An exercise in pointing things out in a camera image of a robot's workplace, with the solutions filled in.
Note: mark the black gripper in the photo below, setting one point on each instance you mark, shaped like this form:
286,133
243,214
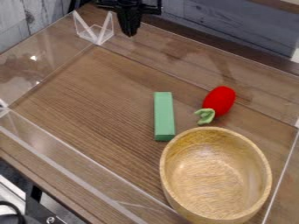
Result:
128,12

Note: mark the red plush strawberry toy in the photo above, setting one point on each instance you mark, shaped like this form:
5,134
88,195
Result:
216,104

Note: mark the green rectangular block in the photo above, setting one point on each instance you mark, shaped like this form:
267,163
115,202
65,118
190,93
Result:
163,116

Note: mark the wooden oval bowl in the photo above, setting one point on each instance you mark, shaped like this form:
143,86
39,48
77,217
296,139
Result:
215,175

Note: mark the clear acrylic corner bracket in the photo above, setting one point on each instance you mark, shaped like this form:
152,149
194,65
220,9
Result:
96,34

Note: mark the clear acrylic tray wall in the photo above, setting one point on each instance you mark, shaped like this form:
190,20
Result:
89,189

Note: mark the black metal frame base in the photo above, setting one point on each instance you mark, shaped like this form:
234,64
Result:
23,208

